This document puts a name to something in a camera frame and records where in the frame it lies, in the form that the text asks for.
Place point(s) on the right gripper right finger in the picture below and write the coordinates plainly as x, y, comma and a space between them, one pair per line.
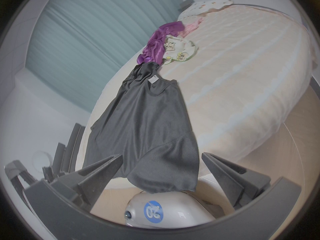
230, 179

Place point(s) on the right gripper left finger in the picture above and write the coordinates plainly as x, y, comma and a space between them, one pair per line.
97, 176

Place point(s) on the black T-shirt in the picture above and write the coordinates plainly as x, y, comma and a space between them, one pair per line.
150, 121

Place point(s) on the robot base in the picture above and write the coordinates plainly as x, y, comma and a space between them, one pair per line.
175, 209

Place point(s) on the bed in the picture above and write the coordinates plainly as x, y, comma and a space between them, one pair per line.
237, 71

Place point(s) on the black chest of drawers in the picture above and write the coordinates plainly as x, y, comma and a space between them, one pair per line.
72, 144

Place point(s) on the blue-green curtain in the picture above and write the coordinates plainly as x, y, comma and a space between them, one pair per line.
62, 79
105, 21

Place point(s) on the white printed garment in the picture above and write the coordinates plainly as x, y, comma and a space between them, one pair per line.
180, 49

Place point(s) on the purple garment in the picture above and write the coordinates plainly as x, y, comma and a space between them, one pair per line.
155, 46

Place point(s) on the pink garment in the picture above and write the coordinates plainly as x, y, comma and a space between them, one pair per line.
191, 27

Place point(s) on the white printed pillow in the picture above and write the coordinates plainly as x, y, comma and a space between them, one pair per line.
200, 7

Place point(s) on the grey bedside table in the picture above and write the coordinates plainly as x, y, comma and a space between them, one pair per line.
186, 3

